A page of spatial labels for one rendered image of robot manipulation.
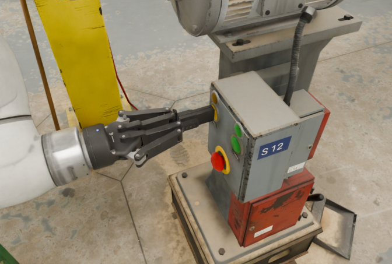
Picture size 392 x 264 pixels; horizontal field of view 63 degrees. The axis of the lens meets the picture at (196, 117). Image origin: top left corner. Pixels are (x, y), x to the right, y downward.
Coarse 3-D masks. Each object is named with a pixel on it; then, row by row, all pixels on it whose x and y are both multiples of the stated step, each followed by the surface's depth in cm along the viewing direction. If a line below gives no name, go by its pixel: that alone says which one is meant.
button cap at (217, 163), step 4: (216, 152) 64; (212, 156) 64; (216, 156) 63; (220, 156) 64; (212, 160) 64; (216, 160) 63; (220, 160) 63; (224, 160) 64; (212, 164) 65; (216, 164) 63; (220, 164) 63; (216, 168) 64; (220, 168) 63
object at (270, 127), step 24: (240, 96) 57; (264, 96) 57; (216, 120) 61; (240, 120) 53; (264, 120) 52; (288, 120) 52; (216, 144) 66; (240, 144) 53; (264, 144) 52; (288, 144) 55; (240, 168) 57; (264, 168) 57; (240, 192) 61; (264, 192) 64
